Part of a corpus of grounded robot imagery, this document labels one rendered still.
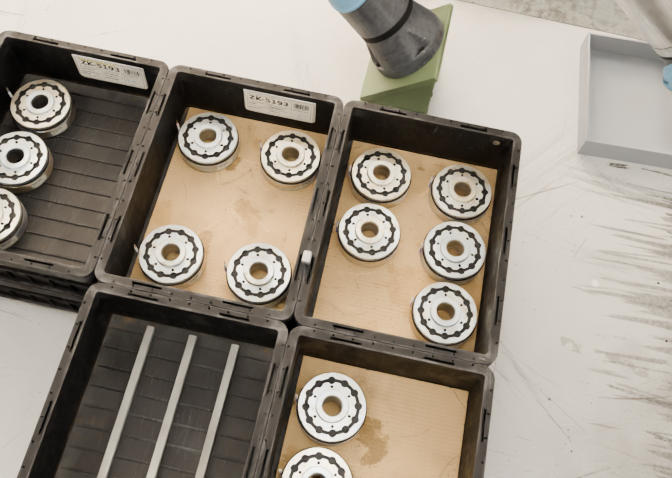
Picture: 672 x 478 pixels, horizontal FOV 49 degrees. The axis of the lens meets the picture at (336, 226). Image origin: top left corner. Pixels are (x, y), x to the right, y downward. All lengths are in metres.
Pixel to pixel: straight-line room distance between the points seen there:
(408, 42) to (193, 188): 0.47
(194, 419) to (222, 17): 0.88
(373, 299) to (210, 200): 0.32
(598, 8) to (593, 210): 1.41
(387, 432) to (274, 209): 0.41
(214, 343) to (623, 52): 1.07
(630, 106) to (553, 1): 1.17
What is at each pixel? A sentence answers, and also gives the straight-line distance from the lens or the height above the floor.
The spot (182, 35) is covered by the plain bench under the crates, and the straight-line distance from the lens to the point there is 1.63.
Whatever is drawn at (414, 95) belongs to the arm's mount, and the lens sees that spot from 1.43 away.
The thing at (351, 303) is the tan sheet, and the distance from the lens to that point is 1.19.
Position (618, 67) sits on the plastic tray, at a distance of 1.71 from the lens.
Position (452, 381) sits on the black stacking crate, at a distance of 1.14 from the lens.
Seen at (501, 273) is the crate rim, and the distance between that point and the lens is 1.14.
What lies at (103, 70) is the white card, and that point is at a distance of 1.36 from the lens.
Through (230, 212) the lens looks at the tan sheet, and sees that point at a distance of 1.25.
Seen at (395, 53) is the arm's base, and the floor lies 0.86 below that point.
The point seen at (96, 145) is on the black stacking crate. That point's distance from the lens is 1.35.
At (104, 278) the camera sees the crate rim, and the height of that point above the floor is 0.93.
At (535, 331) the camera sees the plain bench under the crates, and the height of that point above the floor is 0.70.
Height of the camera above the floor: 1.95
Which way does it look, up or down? 65 degrees down
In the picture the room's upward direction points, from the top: 7 degrees clockwise
